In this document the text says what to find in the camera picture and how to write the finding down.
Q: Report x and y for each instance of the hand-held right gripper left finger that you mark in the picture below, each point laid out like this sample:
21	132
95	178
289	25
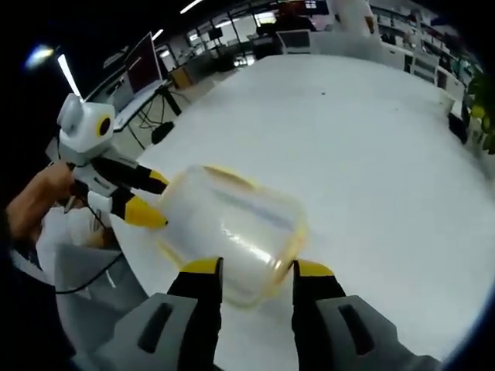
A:
170	328

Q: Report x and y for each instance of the person's left hand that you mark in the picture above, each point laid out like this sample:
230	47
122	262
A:
56	181

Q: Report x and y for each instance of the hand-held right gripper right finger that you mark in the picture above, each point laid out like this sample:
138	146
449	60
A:
340	328

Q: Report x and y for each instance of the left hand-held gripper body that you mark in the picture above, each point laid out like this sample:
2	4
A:
87	133

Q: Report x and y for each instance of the open laptop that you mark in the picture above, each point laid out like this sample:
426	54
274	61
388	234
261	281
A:
144	67

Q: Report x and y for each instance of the grey mesh chair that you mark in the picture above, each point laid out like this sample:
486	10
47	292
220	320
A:
93	301

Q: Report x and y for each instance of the small black object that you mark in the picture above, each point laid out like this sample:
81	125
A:
162	132

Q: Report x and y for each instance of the white desk with black legs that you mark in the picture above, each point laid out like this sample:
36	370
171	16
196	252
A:
151	108

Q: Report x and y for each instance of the green potted plant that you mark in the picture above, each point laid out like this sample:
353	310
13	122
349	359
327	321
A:
483	116

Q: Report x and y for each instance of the white office chair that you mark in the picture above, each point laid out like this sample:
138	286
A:
294	41

